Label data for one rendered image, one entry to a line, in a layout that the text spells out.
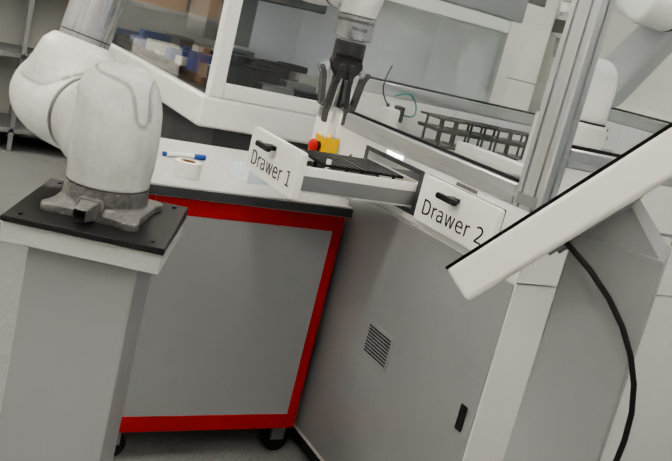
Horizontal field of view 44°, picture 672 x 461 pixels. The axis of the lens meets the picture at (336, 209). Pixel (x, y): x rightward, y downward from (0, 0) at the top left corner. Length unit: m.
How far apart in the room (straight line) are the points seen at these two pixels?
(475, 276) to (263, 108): 1.91
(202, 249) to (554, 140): 0.92
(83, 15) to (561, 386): 1.10
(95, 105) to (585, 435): 0.96
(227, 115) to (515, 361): 1.38
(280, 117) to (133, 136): 1.39
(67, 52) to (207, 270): 0.73
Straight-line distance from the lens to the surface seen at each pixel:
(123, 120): 1.50
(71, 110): 1.56
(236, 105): 2.78
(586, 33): 1.70
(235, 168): 2.26
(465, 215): 1.85
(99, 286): 1.56
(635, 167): 0.95
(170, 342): 2.18
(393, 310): 2.07
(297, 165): 1.85
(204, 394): 2.29
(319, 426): 2.38
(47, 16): 6.02
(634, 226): 1.15
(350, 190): 1.94
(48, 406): 1.67
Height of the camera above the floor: 1.20
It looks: 12 degrees down
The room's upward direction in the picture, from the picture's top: 14 degrees clockwise
